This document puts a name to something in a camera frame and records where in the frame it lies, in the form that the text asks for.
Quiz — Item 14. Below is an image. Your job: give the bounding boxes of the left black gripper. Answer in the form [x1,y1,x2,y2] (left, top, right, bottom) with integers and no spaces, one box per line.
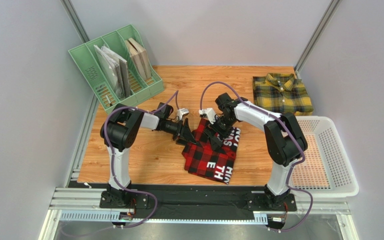
[163,118,197,148]

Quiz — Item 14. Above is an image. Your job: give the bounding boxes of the red black plaid shirt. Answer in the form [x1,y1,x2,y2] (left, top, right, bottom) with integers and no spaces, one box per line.
[182,118,241,185]

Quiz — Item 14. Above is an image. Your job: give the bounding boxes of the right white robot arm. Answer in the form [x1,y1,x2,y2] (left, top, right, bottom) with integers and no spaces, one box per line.
[199,93,308,206]

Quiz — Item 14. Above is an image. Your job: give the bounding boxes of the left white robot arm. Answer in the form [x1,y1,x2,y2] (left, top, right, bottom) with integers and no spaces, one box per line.
[100,102,198,205]

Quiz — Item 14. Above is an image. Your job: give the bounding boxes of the yellow plaid folded shirt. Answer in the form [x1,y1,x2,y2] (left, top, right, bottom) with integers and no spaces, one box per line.
[252,73,314,116]

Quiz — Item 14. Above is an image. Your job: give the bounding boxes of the brown books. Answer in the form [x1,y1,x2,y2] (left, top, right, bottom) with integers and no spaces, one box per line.
[124,38,152,80]

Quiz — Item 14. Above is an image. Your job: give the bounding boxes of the grey spiral notebooks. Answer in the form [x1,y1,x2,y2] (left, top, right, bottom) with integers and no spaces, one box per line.
[93,45,131,100]

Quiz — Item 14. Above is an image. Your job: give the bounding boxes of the green file organizer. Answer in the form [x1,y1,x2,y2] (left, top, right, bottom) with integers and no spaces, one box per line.
[68,24,165,114]

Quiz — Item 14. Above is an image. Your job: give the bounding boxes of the white plastic basket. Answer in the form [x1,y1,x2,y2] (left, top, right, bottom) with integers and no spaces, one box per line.
[288,116,360,199]

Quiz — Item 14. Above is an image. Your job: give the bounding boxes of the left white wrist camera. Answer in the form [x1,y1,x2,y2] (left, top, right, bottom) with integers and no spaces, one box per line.
[176,108,190,121]

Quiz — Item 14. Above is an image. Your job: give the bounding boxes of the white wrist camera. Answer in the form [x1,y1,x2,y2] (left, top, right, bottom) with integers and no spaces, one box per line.
[176,108,190,121]
[198,107,217,124]

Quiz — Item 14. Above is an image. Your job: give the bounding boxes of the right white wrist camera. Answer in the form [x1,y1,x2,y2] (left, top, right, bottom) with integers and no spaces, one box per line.
[198,107,217,124]

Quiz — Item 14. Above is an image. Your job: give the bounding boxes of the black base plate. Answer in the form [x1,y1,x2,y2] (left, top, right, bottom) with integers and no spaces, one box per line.
[99,184,297,221]

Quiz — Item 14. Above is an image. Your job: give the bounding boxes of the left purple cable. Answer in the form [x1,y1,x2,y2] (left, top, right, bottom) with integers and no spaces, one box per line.
[102,90,180,229]

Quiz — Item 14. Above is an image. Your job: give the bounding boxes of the purple cable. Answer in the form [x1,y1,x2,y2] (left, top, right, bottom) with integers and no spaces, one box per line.
[102,90,180,229]
[199,81,314,233]

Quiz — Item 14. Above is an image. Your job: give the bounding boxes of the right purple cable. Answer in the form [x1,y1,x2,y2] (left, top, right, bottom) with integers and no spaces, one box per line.
[199,81,314,233]

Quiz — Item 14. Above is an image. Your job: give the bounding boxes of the aluminium frame rail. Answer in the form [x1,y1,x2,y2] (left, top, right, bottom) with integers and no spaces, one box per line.
[39,183,359,240]

